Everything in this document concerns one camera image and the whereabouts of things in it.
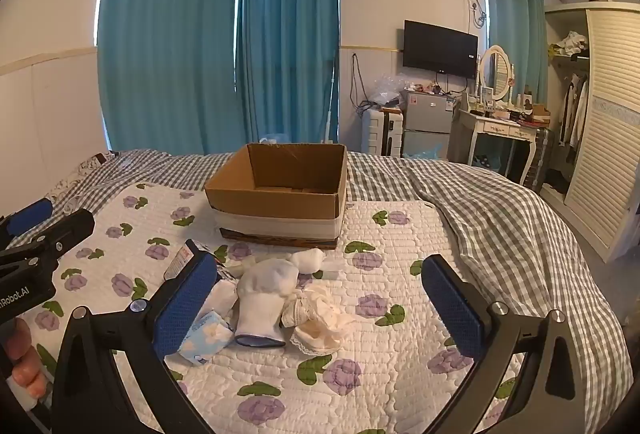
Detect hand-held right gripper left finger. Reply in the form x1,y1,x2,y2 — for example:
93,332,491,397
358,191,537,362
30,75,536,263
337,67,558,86
52,252,219,434

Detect quilted floral bed mat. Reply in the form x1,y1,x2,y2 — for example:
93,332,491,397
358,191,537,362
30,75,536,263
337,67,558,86
0,181,532,434

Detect cream lace sock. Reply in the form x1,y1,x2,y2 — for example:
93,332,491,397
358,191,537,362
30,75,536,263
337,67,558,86
280,283,359,358

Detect blue floral tissue packet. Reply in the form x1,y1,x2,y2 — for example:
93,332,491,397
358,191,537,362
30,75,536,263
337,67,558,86
177,309,237,367

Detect clear plastic bag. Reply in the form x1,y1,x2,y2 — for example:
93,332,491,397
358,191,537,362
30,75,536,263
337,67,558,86
371,72,417,109

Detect blue plastic bag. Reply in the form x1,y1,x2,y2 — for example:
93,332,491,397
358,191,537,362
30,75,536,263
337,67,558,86
403,143,447,161

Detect white dressing table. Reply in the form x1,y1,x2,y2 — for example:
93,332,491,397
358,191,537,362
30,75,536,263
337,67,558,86
449,104,552,181

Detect white ribbed suitcase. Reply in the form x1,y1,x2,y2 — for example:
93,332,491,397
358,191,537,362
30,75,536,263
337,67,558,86
361,108,405,159

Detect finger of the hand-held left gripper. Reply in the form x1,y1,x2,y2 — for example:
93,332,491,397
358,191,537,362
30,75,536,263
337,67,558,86
0,209,96,275
0,198,55,239

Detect pile of clothes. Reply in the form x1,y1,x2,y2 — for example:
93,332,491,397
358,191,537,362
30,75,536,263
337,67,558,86
549,31,590,60

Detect white cloth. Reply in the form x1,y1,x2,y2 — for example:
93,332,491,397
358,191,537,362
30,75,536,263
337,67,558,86
200,275,242,321

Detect narrow teal curtain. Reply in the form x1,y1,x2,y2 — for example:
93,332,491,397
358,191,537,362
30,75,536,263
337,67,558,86
481,0,549,100

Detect wide teal curtain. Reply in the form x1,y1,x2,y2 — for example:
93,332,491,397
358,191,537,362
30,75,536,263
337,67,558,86
96,0,242,155

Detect brown cardboard box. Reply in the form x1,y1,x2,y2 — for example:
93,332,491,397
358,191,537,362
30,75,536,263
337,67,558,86
204,143,349,221

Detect person's left hand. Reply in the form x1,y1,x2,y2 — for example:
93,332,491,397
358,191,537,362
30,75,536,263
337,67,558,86
0,316,52,411

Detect silver mini fridge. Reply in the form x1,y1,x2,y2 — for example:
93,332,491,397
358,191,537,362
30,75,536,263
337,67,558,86
399,90,459,159

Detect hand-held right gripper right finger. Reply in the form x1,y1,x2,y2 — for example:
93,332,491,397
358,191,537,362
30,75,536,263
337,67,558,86
421,255,587,434

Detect orange and white packet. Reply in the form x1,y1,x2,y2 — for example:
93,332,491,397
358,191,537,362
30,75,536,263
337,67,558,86
162,239,222,283

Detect white louvered wardrobe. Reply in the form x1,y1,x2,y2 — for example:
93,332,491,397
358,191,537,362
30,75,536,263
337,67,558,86
541,1,640,265

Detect white oval vanity mirror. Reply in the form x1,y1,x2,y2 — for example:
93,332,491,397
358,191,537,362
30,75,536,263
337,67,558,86
477,44,516,103

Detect white pole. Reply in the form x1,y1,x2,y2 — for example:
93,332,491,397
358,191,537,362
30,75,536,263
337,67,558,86
324,56,338,145

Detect small white sock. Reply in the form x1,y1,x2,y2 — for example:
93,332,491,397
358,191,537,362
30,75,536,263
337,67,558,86
289,248,345,275

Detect black hanging cables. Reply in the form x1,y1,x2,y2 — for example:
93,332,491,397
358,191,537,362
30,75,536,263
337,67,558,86
349,52,373,117

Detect black wall television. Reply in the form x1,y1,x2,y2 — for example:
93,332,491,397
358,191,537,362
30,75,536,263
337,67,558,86
402,20,479,80

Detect floral pillow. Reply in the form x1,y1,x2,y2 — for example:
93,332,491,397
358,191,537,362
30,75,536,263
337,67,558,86
42,151,122,211

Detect large white sock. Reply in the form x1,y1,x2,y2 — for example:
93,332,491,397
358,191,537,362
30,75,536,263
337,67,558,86
234,259,302,349

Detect hanging clothes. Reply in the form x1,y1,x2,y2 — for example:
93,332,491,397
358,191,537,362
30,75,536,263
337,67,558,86
556,72,592,149

